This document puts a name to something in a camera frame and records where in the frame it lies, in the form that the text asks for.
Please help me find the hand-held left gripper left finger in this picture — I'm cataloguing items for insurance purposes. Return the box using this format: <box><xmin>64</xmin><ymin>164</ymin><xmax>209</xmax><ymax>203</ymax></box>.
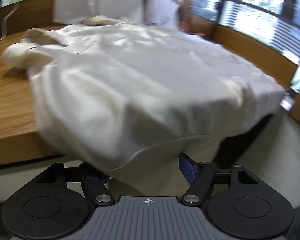
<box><xmin>37</xmin><ymin>162</ymin><xmax>115</xmax><ymax>207</ymax></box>

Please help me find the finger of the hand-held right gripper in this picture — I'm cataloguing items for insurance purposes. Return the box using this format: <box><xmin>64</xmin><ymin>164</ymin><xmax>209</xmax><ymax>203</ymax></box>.
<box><xmin>280</xmin><ymin>93</ymin><xmax>296</xmax><ymax>111</ymax></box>

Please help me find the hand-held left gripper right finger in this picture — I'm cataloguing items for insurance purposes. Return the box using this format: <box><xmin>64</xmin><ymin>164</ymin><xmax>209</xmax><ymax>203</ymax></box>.
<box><xmin>179</xmin><ymin>152</ymin><xmax>260</xmax><ymax>207</ymax></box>

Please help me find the cream shirt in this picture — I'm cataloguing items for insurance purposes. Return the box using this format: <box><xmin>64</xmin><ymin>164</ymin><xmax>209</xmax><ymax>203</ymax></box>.
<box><xmin>2</xmin><ymin>16</ymin><xmax>286</xmax><ymax>196</ymax></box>

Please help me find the pale shirt with grey placket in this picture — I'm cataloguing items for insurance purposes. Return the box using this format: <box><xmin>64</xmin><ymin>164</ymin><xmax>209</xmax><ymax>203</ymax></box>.
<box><xmin>141</xmin><ymin>0</ymin><xmax>185</xmax><ymax>30</ymax></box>

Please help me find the white shirt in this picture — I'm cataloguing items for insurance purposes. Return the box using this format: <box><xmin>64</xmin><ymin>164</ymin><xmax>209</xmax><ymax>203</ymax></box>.
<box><xmin>52</xmin><ymin>0</ymin><xmax>147</xmax><ymax>27</ymax></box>

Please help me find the white cable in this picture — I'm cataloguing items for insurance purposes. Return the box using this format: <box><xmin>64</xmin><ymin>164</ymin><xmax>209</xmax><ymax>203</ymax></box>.
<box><xmin>0</xmin><ymin>2</ymin><xmax>18</xmax><ymax>43</ymax></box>

